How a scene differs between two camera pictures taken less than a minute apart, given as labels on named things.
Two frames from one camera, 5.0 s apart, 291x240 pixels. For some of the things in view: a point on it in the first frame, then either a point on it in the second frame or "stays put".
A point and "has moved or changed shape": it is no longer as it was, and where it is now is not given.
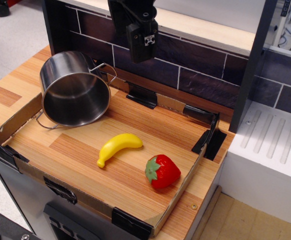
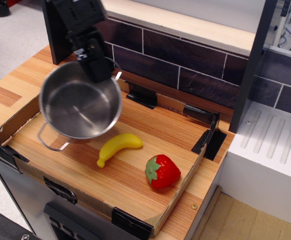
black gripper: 137,17 → 96,66
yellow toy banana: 117,143 stays put
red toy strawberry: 161,171 stays put
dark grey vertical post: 244,95 stays put
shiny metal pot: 75,90 has moved or changed shape
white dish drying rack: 264,168 stays put
